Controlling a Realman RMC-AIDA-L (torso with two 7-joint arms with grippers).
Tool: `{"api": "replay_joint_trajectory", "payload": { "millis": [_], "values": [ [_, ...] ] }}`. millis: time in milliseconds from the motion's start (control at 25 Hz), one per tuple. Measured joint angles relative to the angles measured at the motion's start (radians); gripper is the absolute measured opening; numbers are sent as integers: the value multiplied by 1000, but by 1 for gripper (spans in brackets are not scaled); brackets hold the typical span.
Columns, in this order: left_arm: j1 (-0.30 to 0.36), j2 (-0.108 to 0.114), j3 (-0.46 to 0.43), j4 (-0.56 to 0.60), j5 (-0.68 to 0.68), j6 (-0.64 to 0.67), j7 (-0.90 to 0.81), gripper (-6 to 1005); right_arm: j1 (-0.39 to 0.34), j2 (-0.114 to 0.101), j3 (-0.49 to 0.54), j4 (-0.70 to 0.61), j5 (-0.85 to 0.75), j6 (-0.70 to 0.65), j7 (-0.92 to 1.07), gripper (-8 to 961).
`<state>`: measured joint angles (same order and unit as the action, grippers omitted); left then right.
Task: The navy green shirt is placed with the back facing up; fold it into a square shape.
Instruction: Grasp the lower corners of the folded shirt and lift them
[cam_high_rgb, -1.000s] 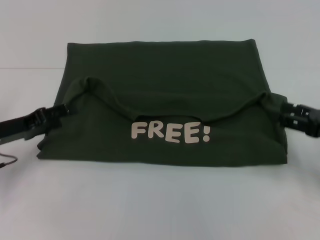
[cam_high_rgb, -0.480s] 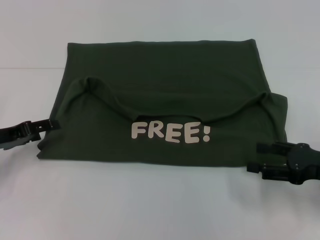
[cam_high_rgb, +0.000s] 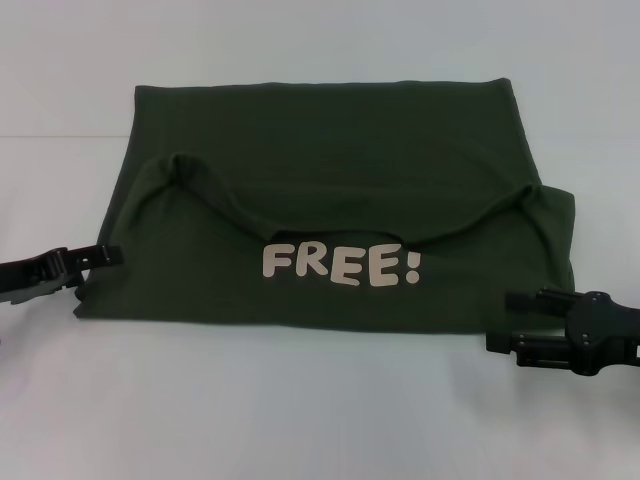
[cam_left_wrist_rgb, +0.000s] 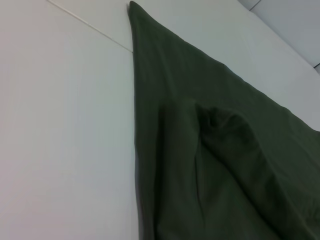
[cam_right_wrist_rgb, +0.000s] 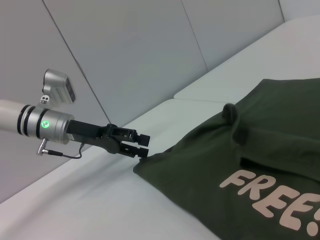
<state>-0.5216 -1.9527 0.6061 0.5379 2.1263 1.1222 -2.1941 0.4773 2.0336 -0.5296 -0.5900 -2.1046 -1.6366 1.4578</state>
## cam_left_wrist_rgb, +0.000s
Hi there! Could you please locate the dark green shirt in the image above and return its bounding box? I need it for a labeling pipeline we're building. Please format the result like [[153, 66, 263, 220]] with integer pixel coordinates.
[[128, 0, 320, 240]]

